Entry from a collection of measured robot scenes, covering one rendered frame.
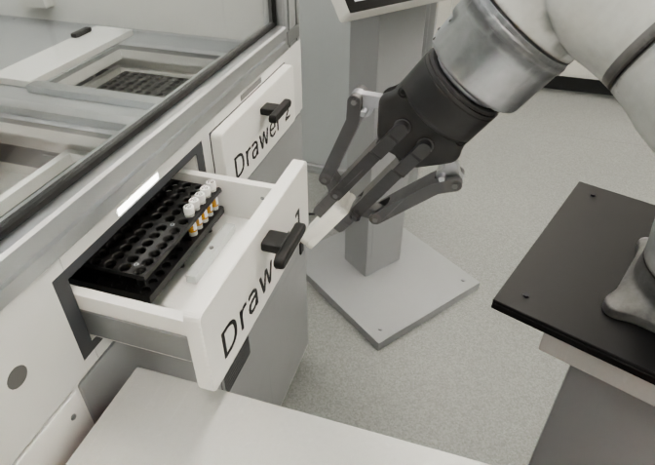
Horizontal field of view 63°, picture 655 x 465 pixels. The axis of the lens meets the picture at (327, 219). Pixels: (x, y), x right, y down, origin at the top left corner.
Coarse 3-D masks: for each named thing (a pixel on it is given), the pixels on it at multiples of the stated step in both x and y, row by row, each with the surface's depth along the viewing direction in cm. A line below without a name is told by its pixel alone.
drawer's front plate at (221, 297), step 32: (288, 192) 64; (256, 224) 57; (288, 224) 66; (224, 256) 53; (256, 256) 58; (224, 288) 51; (256, 288) 59; (192, 320) 47; (224, 320) 52; (192, 352) 50
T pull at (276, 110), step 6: (282, 102) 86; (288, 102) 87; (264, 108) 85; (270, 108) 85; (276, 108) 85; (282, 108) 85; (288, 108) 87; (264, 114) 85; (270, 114) 83; (276, 114) 83; (282, 114) 85; (270, 120) 83; (276, 120) 83
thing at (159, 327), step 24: (240, 192) 71; (264, 192) 70; (240, 216) 74; (192, 264) 66; (216, 264) 66; (72, 288) 54; (168, 288) 63; (192, 288) 63; (96, 312) 54; (120, 312) 53; (144, 312) 52; (168, 312) 52; (120, 336) 55; (144, 336) 54; (168, 336) 52
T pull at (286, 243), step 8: (296, 224) 60; (304, 224) 60; (272, 232) 59; (280, 232) 59; (296, 232) 59; (264, 240) 58; (272, 240) 58; (280, 240) 58; (288, 240) 58; (296, 240) 58; (264, 248) 58; (272, 248) 57; (280, 248) 57; (288, 248) 57; (280, 256) 56; (288, 256) 56; (280, 264) 55
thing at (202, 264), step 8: (224, 224) 71; (232, 224) 71; (224, 232) 69; (232, 232) 70; (216, 240) 68; (224, 240) 68; (208, 248) 67; (216, 248) 67; (200, 256) 65; (208, 256) 65; (200, 264) 64; (208, 264) 65; (192, 272) 63; (200, 272) 63; (192, 280) 63
